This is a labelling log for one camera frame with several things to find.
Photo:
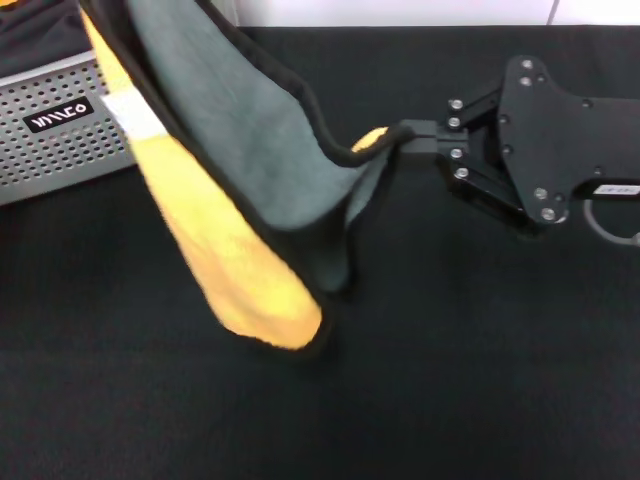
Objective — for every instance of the grey perforated storage box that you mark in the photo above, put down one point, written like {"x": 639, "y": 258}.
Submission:
{"x": 50, "y": 150}

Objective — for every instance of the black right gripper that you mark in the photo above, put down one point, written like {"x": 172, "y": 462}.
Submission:
{"x": 550, "y": 140}

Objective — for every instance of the dark towel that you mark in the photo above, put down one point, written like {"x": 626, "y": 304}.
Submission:
{"x": 35, "y": 35}

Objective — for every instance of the grey yellow towel black trim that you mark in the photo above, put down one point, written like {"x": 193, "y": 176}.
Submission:
{"x": 225, "y": 125}

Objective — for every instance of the black tablecloth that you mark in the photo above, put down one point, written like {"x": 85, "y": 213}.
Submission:
{"x": 450, "y": 325}

